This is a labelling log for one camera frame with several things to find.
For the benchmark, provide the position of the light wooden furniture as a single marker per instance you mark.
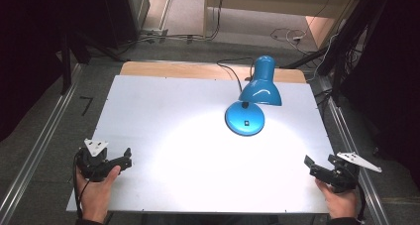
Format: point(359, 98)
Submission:
point(280, 0)

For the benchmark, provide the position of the black metal stand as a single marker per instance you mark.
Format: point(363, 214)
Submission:
point(340, 63)
point(66, 63)

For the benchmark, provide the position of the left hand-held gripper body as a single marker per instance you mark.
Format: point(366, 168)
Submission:
point(95, 165)

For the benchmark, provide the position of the black cabinet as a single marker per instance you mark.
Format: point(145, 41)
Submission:
point(122, 13)

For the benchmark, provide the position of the person's left hand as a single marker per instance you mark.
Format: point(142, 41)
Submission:
point(95, 195)

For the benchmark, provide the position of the aluminium floor rail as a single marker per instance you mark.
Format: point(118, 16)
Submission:
point(350, 142)
point(36, 152)

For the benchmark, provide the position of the person's right hand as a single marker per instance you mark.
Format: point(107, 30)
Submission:
point(340, 203)

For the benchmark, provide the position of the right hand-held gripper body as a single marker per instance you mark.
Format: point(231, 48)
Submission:
point(345, 175)

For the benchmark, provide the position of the blue desk lamp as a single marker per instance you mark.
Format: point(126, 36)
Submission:
point(244, 119)

